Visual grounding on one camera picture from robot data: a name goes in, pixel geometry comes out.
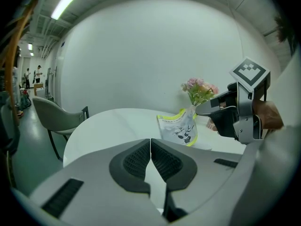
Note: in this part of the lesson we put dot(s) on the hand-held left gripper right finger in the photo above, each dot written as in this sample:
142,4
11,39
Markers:
185,171

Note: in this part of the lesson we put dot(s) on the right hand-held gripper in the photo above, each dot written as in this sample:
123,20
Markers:
244,102

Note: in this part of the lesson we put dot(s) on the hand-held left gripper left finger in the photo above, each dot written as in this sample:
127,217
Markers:
118,168

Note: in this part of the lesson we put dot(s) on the yellow and white book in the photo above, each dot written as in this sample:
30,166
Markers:
174,128

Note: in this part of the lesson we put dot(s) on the person's right hand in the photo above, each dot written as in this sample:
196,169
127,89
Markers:
269,115

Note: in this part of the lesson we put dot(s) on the clear glass vase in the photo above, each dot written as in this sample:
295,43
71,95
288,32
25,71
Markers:
192,112

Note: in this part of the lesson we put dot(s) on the pink flower bouquet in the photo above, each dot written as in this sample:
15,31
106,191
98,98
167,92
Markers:
200,88

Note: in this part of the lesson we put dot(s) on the grey upholstered chair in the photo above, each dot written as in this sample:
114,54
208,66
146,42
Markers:
54,116

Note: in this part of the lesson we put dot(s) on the wooden box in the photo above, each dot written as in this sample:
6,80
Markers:
38,88

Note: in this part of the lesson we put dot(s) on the small ceiling light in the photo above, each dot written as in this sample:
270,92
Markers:
30,46

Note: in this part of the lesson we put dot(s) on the long ceiling light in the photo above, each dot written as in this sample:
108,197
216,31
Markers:
65,2

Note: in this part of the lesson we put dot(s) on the orange wooden frame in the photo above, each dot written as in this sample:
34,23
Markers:
11,62

